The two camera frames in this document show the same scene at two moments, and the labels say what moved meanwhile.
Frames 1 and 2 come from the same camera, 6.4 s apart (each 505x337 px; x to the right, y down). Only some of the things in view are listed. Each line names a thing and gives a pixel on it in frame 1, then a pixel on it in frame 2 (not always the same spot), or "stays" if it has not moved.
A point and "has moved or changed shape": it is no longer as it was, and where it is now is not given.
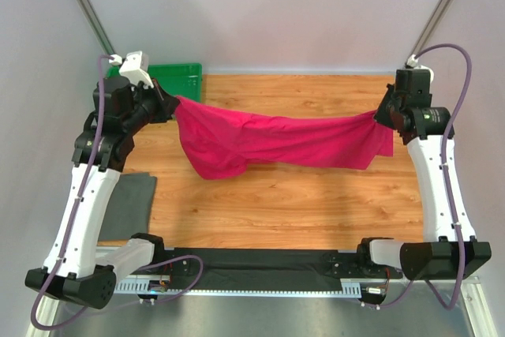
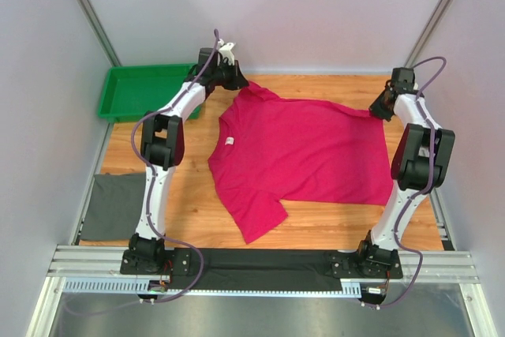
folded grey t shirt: x=129 y=207 stays
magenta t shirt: x=224 y=140 has moved or changed shape
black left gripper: x=166 y=103 to x=237 y=80
